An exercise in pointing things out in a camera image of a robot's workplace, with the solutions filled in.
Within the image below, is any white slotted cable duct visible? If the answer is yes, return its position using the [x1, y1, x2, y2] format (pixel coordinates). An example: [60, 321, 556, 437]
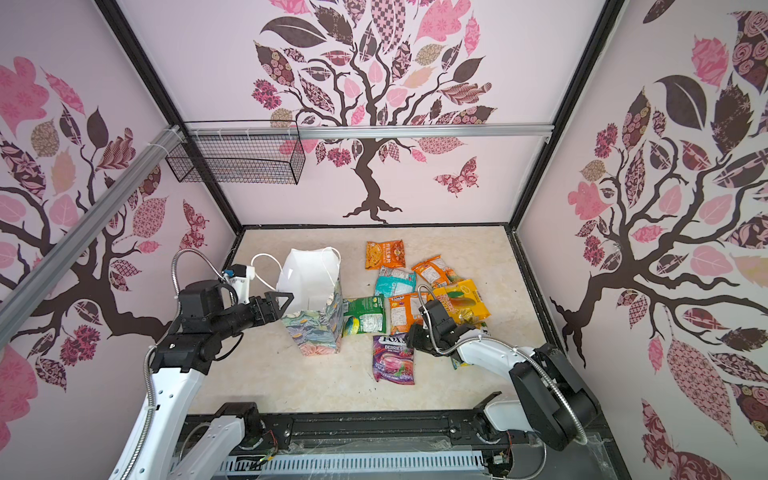
[214, 451, 486, 478]

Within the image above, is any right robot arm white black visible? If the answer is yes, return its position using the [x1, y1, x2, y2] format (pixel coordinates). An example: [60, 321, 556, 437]
[406, 285, 601, 451]

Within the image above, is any orange white snack packet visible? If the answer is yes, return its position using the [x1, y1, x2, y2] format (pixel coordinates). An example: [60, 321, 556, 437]
[412, 255, 463, 288]

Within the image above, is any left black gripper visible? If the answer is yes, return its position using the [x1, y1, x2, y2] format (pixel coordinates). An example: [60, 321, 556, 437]
[211, 291, 294, 341]

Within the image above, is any yellow mango snack bag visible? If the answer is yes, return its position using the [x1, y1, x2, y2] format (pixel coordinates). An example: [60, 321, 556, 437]
[433, 279, 491, 324]

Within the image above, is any teal snack packet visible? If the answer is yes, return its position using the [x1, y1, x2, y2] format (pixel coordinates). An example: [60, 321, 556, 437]
[374, 267, 417, 298]

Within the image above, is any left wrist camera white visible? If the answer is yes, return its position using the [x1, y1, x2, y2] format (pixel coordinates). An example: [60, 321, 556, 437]
[223, 264, 256, 304]

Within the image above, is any purple Fox's candy bag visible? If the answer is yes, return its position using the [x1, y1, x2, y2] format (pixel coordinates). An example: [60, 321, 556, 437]
[372, 333, 415, 386]

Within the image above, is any black wire basket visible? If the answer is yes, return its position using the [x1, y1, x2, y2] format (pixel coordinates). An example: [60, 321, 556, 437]
[166, 120, 307, 185]

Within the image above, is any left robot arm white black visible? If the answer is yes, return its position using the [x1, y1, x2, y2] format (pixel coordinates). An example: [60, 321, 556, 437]
[110, 265, 294, 479]

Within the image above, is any aluminium rail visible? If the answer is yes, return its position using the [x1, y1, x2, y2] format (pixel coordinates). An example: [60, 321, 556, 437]
[1, 125, 183, 346]
[188, 123, 554, 140]

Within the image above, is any black base frame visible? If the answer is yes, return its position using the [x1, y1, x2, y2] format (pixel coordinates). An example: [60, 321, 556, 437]
[111, 406, 632, 480]

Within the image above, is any aluminium rail back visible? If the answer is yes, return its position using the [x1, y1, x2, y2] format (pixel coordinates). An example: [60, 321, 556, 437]
[188, 123, 554, 140]

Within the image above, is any aluminium rail left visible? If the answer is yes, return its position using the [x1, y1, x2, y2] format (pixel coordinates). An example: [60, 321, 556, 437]
[1, 125, 183, 346]

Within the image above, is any orange mango snack bag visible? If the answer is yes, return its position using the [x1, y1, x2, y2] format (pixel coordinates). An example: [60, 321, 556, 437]
[388, 292, 431, 334]

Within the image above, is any patterned paper gift bag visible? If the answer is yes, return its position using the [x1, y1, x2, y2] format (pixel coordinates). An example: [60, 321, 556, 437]
[261, 246, 343, 356]

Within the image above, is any green white snack bag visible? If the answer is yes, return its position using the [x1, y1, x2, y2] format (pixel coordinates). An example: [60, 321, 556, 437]
[343, 295, 387, 336]

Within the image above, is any green Fox's candy bag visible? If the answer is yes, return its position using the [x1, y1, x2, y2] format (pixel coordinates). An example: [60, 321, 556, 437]
[450, 352, 468, 370]

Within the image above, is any orange snack packet far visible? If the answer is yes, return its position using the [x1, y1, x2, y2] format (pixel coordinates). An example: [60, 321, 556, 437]
[365, 240, 406, 270]

